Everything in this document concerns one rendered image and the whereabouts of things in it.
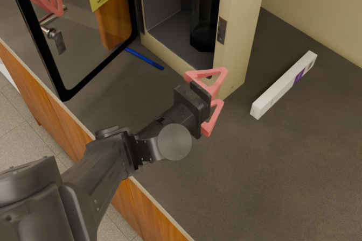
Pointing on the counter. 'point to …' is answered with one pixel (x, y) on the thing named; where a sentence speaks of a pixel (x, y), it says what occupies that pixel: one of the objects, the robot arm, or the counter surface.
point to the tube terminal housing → (220, 59)
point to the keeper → (221, 30)
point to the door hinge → (137, 0)
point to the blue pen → (144, 58)
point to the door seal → (46, 42)
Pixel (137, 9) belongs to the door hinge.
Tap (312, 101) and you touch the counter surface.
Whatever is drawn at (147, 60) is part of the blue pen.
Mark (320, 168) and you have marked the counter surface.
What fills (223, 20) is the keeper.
